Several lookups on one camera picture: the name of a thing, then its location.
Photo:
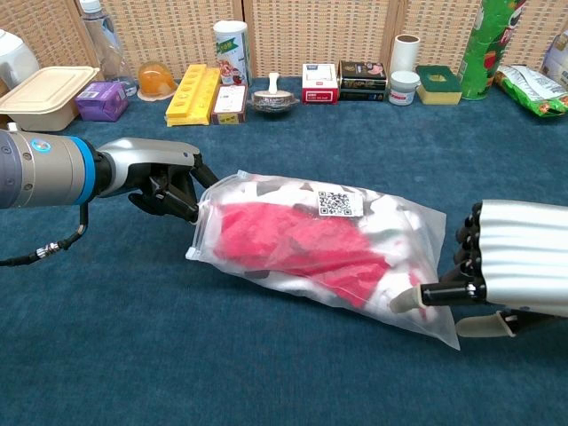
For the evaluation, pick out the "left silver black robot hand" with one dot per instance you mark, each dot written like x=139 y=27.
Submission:
x=142 y=157

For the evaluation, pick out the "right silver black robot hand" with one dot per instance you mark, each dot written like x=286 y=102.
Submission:
x=523 y=253

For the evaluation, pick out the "translucent frosted zip bag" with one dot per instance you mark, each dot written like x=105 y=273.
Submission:
x=426 y=222

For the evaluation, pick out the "red white black patterned clothes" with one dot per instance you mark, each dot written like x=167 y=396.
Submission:
x=288 y=235

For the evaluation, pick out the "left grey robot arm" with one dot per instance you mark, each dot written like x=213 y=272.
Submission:
x=44 y=168

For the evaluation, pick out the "green white snack bag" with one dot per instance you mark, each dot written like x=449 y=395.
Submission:
x=528 y=89

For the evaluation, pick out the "small purple box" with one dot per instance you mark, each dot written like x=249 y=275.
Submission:
x=100 y=102

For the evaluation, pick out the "yellow plastic egg tray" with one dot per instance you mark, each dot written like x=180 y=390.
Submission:
x=191 y=97

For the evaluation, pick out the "orange jelly cup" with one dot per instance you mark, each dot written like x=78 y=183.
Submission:
x=155 y=80

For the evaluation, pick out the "maroon pink flat box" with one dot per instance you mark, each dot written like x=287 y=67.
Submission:
x=228 y=104

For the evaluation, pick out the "beige lidded lunch box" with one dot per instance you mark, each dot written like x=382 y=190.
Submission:
x=44 y=93

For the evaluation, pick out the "clear plastic water bottle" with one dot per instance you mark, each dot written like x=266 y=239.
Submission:
x=104 y=44

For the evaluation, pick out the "white green printed canister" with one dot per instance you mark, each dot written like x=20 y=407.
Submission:
x=231 y=49

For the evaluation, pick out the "dark patterned bowl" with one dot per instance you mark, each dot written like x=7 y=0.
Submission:
x=273 y=105

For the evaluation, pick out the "white rice spoon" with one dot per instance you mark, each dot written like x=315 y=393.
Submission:
x=275 y=82

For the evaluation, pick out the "white rounded kitchen appliance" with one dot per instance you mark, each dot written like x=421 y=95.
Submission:
x=13 y=57

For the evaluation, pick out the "green yellow sponge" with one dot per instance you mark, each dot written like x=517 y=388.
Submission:
x=437 y=84

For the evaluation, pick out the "red white small box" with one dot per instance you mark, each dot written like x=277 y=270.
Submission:
x=319 y=80

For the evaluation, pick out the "green chips can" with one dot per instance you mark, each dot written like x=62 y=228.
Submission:
x=486 y=53

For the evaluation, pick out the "white round jar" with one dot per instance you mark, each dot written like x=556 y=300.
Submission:
x=404 y=89

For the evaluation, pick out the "woven folding screen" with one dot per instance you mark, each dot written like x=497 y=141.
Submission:
x=310 y=31

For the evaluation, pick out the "white paper roll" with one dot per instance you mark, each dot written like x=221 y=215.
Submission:
x=404 y=53

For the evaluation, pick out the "black printed box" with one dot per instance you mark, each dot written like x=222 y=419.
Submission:
x=361 y=80

